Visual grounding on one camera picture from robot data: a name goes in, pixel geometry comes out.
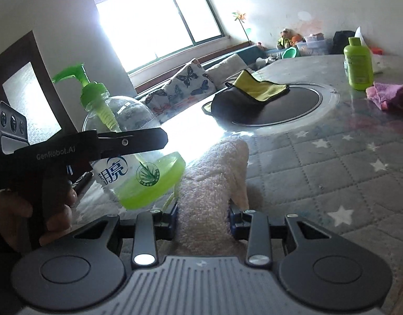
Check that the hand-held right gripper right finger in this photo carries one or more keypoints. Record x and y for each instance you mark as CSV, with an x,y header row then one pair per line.
x,y
232,218

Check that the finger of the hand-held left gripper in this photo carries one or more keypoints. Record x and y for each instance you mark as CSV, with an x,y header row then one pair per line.
x,y
139,141
81,182

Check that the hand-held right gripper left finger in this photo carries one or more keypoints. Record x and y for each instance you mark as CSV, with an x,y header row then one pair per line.
x,y
173,218

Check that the clear green pump bottle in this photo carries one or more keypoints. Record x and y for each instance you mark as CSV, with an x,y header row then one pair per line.
x,y
122,111

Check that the pale pink terry towel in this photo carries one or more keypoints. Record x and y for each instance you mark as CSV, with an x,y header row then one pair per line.
x,y
211,183

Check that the person's left hand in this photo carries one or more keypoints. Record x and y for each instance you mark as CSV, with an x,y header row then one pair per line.
x,y
11,210

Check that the dark door with frosted glass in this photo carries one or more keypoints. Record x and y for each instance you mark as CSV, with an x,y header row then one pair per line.
x,y
27,105

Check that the butterfly print cushion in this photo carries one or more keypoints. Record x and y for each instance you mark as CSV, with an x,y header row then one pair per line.
x,y
185,78

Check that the quilted star table cover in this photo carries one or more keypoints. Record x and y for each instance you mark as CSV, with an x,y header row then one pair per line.
x,y
319,177

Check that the window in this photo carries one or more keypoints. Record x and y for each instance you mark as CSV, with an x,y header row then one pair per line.
x,y
149,26

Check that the white cushion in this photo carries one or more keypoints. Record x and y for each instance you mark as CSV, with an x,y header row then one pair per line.
x,y
227,65

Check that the yellow and grey microfiber cloth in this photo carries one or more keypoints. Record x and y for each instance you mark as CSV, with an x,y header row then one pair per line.
x,y
257,87

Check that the round black induction cooktop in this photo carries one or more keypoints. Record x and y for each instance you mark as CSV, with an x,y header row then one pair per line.
x,y
296,101

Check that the teal bench sofa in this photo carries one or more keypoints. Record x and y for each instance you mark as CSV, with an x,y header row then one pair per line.
x,y
250,52

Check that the colourful pinwheel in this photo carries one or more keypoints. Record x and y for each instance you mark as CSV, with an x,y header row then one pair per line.
x,y
239,16

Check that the green plastic basin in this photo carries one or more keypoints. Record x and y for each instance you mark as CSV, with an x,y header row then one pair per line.
x,y
290,52

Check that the brown teddy bear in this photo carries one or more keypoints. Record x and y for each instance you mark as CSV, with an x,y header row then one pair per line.
x,y
283,41

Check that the orange plush toy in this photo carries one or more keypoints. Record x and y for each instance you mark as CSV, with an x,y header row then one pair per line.
x,y
296,37

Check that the clear plastic storage box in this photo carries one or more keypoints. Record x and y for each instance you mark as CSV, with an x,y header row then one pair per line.
x,y
314,44

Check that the green plastic bottle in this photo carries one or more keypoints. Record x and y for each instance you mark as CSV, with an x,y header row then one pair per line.
x,y
359,69

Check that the pink and purple cloth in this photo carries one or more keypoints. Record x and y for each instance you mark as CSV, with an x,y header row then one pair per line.
x,y
391,93

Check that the black bag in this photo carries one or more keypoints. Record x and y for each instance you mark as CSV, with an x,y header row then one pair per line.
x,y
341,41

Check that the white tissue pack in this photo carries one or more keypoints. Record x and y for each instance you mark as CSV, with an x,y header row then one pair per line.
x,y
380,64

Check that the white plastic bag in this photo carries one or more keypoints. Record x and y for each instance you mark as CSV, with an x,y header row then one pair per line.
x,y
360,32

